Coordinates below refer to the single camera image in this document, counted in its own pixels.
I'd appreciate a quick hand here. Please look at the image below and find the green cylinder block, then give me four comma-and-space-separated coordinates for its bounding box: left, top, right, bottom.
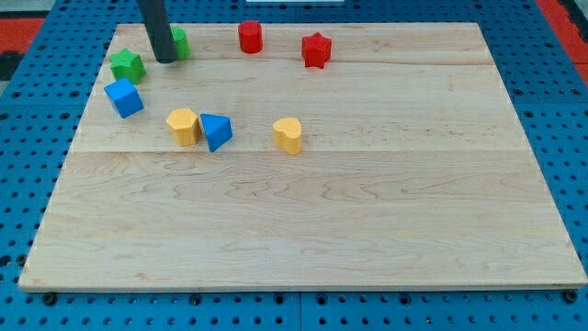
171, 27, 190, 60

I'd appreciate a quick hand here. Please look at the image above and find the yellow heart block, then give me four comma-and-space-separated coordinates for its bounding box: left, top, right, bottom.
272, 118, 302, 154

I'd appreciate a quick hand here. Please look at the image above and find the light wooden board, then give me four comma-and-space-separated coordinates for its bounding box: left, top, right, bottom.
19, 23, 587, 292

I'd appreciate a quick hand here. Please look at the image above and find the blue triangle block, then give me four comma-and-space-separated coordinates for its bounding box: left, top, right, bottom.
200, 113, 232, 153

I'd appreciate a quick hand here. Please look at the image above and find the yellow hexagon block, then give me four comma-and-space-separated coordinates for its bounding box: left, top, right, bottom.
166, 108, 201, 146

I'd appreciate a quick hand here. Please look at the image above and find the red star block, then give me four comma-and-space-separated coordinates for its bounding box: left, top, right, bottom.
301, 32, 333, 69

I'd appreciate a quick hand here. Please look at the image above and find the red cylinder block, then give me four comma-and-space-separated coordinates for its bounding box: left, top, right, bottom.
237, 20, 264, 53

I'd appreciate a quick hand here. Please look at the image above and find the blue cube block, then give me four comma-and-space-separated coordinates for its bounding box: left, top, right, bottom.
104, 78, 144, 119

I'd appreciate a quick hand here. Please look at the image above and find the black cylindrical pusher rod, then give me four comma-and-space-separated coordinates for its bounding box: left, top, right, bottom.
138, 0, 177, 63

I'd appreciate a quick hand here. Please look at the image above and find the green star block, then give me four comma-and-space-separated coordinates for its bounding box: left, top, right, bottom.
108, 48, 146, 85

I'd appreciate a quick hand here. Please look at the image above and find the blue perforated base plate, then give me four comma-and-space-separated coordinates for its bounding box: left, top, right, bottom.
1, 0, 587, 330

